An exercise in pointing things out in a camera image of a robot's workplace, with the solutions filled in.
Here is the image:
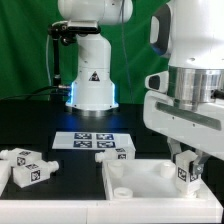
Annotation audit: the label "black cables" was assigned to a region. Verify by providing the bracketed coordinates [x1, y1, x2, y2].
[0, 84, 73, 102]

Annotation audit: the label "white square tabletop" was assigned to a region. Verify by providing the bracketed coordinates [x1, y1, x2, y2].
[102, 159, 213, 201]

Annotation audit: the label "black camera on stand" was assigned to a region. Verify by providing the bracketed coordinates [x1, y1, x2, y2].
[48, 21, 100, 86]

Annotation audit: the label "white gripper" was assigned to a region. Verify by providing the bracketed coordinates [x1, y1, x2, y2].
[143, 71, 224, 175]

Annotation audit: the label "paper sheet with markers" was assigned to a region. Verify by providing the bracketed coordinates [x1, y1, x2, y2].
[52, 132, 134, 150]

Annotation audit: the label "white u-shaped fence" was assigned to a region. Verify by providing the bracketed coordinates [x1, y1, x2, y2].
[0, 160, 224, 224]

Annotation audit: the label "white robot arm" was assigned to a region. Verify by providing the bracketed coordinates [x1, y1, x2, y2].
[58, 0, 224, 161]

